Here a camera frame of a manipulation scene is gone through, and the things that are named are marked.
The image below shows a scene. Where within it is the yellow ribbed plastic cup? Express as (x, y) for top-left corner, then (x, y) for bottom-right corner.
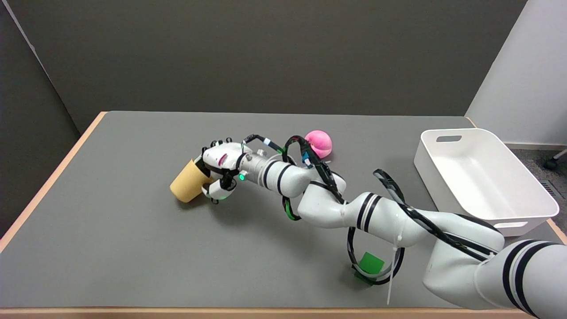
(170, 159), (212, 203)

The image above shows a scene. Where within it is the black cable bundle coloured tape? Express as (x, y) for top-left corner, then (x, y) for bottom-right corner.
(243, 133), (347, 222)

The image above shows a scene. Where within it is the white zip tie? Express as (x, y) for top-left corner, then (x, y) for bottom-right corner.
(387, 236), (404, 306)

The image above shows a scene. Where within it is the dark floor vent grille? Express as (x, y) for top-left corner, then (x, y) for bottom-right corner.
(540, 180), (560, 200)

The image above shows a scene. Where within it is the white plastic bin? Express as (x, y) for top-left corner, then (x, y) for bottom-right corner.
(414, 128), (559, 236)

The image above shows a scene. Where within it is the black sleeved cable loop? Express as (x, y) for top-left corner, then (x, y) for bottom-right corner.
(347, 168), (501, 286)

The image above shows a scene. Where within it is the green cube block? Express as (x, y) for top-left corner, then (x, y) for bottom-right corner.
(354, 252), (385, 286)

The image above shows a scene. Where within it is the pink toy peach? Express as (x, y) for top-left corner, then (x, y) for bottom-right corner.
(304, 130), (333, 159)

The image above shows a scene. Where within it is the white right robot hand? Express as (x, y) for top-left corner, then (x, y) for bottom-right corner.
(195, 138), (246, 204)

